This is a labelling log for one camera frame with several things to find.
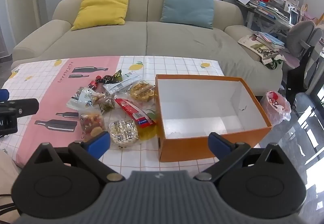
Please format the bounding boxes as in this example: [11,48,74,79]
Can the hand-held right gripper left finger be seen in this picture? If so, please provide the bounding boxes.
[24,131,125,181]

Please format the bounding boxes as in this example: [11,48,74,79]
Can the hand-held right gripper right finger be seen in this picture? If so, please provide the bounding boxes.
[194,132,295,181]

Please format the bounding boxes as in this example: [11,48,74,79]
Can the dried fruit packet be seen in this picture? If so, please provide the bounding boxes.
[79,110,105,142]

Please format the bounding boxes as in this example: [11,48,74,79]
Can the orange cardboard box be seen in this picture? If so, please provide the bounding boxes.
[154,74,272,163]

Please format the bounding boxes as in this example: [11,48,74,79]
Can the brown nut packet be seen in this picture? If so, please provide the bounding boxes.
[91,92,112,106]

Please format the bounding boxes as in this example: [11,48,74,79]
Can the long red snack packet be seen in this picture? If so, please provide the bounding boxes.
[114,98,156,129]

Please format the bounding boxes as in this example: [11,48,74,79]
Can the white black snack packet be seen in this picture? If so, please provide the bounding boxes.
[66,87,98,111]

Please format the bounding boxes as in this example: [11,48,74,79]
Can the small red bottle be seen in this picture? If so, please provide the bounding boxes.
[88,76,102,91]

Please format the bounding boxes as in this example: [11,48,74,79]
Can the white green clear packet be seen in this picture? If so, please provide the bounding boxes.
[105,72,142,95]

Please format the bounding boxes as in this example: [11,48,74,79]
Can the yellow nut brittle packet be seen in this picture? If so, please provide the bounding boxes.
[128,81,156,102]

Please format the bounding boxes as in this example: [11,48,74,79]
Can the black gold snack packet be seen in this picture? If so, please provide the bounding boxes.
[101,69,124,85]

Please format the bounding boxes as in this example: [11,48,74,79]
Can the person's beige clothing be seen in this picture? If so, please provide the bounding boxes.
[0,150,22,190]

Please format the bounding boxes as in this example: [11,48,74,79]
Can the trash bin with pink bag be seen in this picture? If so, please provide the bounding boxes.
[261,91,291,127]

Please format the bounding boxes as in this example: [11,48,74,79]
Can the door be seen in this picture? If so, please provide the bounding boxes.
[0,0,41,58]

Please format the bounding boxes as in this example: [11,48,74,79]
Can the printed tote bag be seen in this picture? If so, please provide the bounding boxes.
[253,47,285,70]

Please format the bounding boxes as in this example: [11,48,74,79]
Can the beige sofa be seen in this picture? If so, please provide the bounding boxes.
[12,0,283,96]

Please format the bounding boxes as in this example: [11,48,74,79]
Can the stack of magazines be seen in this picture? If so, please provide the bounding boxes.
[238,32,285,53]

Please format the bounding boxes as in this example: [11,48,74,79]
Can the yellow pillow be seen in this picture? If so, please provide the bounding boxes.
[70,0,130,31]

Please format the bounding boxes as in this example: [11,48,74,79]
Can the white desk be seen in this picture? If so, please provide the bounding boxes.
[243,6,304,35]

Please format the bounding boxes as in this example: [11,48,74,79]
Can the grey office chair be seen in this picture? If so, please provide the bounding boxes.
[281,20,323,108]

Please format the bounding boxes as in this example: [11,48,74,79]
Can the light blue pillow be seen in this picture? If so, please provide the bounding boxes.
[160,0,215,30]

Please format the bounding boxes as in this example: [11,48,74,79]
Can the white tablet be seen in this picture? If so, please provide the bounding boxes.
[289,8,299,25]

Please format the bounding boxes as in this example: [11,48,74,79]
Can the black cable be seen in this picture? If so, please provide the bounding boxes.
[0,192,19,215]

